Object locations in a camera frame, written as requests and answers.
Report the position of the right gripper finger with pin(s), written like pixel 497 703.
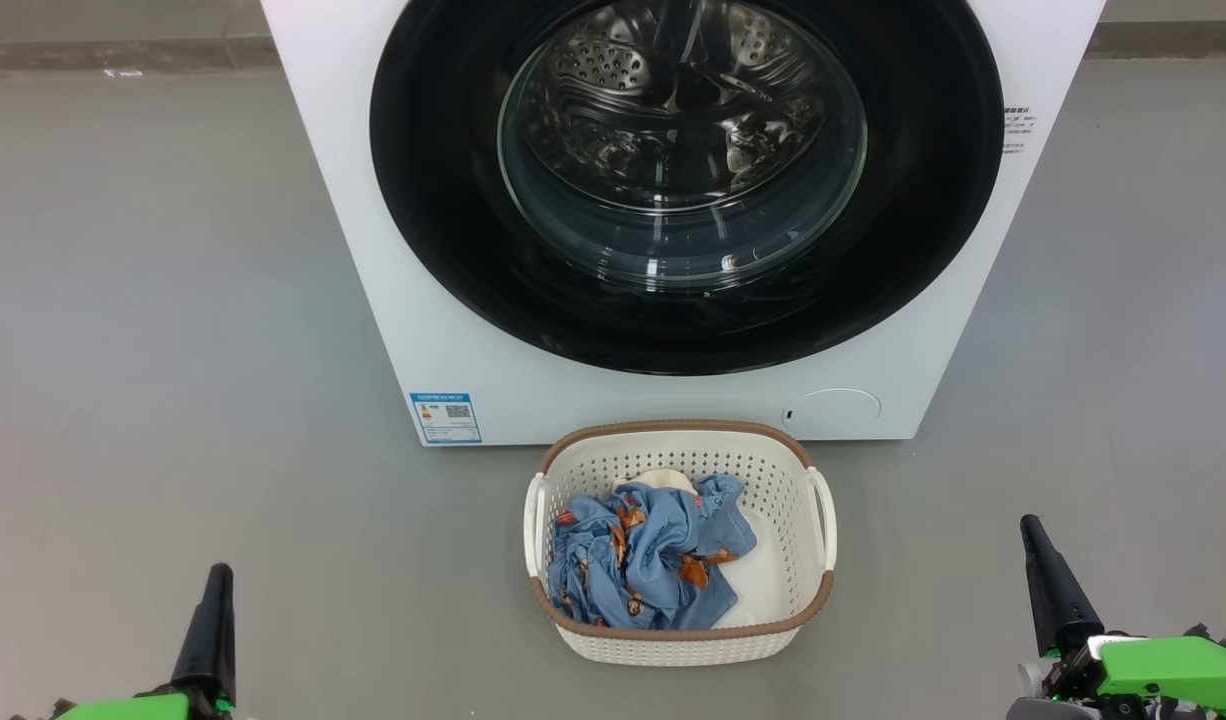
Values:
pixel 1058 605

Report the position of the right gripper body green plate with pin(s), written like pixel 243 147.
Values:
pixel 1163 665

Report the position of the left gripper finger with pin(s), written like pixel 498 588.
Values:
pixel 211 640

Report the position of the left gripper body green plate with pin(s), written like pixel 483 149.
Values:
pixel 138 710

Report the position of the blue bear-print shirt cream collar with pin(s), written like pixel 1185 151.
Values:
pixel 703 520

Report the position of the black round glass washer door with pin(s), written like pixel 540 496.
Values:
pixel 443 200

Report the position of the white front-load washing machine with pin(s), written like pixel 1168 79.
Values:
pixel 653 405

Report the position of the stainless steel washing machine drum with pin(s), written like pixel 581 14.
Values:
pixel 613 60

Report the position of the round white filter cover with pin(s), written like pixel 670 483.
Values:
pixel 833 412

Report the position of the cream laundry basket brown rim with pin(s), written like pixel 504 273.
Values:
pixel 673 645

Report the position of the printed text label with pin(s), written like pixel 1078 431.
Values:
pixel 1017 128

